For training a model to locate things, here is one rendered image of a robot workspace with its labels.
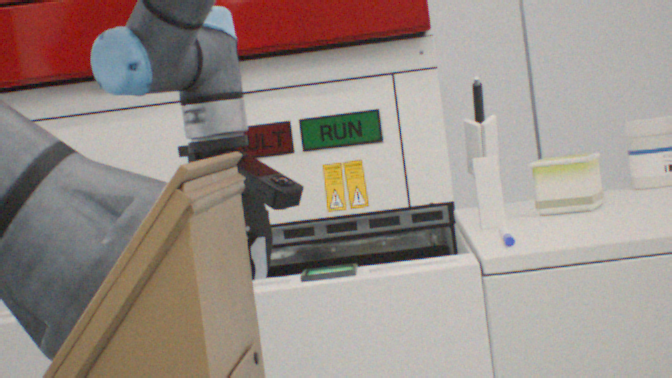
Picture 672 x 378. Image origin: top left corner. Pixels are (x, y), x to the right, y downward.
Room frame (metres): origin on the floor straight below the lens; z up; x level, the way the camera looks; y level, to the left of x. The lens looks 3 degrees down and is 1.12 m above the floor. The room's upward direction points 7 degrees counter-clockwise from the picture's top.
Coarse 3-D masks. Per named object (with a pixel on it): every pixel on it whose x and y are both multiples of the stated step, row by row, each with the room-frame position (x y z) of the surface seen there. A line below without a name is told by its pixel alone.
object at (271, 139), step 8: (256, 128) 1.90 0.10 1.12; (264, 128) 1.90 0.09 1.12; (272, 128) 1.90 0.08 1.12; (280, 128) 1.90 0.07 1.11; (248, 136) 1.90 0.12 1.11; (256, 136) 1.90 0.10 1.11; (264, 136) 1.90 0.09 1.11; (272, 136) 1.90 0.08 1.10; (280, 136) 1.90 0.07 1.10; (288, 136) 1.90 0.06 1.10; (256, 144) 1.90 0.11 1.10; (264, 144) 1.90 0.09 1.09; (272, 144) 1.90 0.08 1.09; (280, 144) 1.90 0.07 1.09; (288, 144) 1.90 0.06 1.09; (248, 152) 1.90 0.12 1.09; (256, 152) 1.90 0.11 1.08; (264, 152) 1.90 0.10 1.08; (272, 152) 1.90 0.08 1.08; (280, 152) 1.90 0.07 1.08
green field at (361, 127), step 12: (312, 120) 1.90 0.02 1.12; (324, 120) 1.90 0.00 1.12; (336, 120) 1.90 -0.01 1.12; (348, 120) 1.90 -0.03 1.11; (360, 120) 1.90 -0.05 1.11; (372, 120) 1.89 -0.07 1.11; (312, 132) 1.90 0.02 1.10; (324, 132) 1.90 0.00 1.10; (336, 132) 1.90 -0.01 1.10; (348, 132) 1.90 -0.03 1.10; (360, 132) 1.90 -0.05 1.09; (372, 132) 1.89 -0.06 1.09; (312, 144) 1.90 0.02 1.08; (324, 144) 1.90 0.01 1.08; (336, 144) 1.90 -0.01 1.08
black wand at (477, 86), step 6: (474, 84) 1.52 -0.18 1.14; (480, 84) 1.51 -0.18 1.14; (474, 90) 1.52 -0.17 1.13; (480, 90) 1.52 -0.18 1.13; (474, 96) 1.52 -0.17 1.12; (480, 96) 1.52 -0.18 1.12; (474, 102) 1.53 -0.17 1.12; (480, 102) 1.52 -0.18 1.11; (474, 108) 1.53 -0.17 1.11; (480, 108) 1.53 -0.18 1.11; (480, 114) 1.53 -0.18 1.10; (480, 120) 1.54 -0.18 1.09
